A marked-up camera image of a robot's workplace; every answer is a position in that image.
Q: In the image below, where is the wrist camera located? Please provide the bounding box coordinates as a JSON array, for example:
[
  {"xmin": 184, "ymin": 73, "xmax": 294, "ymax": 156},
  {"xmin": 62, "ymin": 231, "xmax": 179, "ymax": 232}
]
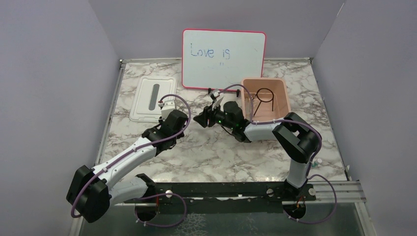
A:
[
  {"xmin": 209, "ymin": 89, "xmax": 224, "ymax": 111},
  {"xmin": 157, "ymin": 100, "xmax": 176, "ymax": 119}
]

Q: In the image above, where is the small green-capped vial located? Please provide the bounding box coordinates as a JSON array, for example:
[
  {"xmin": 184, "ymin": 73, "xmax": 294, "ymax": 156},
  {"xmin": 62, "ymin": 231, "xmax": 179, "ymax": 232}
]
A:
[{"xmin": 311, "ymin": 158, "xmax": 323, "ymax": 168}]

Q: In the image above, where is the black base frame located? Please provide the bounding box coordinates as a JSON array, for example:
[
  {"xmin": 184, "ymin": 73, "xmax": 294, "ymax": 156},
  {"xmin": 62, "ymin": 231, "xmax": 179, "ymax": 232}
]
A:
[{"xmin": 127, "ymin": 177, "xmax": 316, "ymax": 214}]

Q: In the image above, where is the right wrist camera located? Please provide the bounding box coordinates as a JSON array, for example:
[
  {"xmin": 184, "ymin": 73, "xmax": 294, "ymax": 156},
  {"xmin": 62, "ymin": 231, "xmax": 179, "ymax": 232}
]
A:
[{"xmin": 209, "ymin": 89, "xmax": 224, "ymax": 111}]

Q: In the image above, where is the pink-framed whiteboard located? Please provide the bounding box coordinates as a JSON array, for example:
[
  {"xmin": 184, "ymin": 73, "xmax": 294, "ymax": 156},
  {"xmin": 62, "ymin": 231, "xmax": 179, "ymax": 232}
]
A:
[{"xmin": 181, "ymin": 29, "xmax": 267, "ymax": 89}]

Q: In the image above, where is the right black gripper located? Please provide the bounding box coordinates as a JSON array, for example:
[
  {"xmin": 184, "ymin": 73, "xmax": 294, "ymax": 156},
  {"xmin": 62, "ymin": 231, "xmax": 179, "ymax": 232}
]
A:
[{"xmin": 193, "ymin": 102, "xmax": 235, "ymax": 130}]

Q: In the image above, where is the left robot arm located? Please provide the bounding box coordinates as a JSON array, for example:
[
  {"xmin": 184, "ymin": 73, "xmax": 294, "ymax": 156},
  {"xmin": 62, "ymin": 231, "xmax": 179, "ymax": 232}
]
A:
[{"xmin": 66, "ymin": 110, "xmax": 189, "ymax": 223}]

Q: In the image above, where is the black wire ring stand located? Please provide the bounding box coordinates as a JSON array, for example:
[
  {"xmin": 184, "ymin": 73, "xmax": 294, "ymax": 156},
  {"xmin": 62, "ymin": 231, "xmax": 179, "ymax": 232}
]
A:
[{"xmin": 252, "ymin": 88, "xmax": 274, "ymax": 116}]

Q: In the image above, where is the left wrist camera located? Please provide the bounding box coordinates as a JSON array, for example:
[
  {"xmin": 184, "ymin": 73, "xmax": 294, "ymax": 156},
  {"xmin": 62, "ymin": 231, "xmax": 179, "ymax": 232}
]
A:
[{"xmin": 157, "ymin": 100, "xmax": 176, "ymax": 119}]

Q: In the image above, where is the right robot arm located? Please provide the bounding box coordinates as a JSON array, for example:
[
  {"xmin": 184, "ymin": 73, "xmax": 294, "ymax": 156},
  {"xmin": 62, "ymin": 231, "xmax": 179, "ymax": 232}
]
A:
[{"xmin": 193, "ymin": 101, "xmax": 322, "ymax": 200}]

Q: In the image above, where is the white plastic bin lid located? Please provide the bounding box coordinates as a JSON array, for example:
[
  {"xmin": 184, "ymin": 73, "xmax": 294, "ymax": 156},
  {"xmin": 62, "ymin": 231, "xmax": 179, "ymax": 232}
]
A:
[{"xmin": 129, "ymin": 76, "xmax": 178, "ymax": 123}]

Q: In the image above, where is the glass pipette bundle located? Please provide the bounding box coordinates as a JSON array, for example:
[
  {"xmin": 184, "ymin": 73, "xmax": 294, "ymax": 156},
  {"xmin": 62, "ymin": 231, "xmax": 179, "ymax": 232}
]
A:
[{"xmin": 244, "ymin": 93, "xmax": 253, "ymax": 120}]

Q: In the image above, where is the pink plastic bin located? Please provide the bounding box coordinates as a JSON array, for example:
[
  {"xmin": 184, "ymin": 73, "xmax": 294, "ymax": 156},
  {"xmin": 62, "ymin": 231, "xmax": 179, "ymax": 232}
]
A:
[{"xmin": 241, "ymin": 78, "xmax": 291, "ymax": 122}]

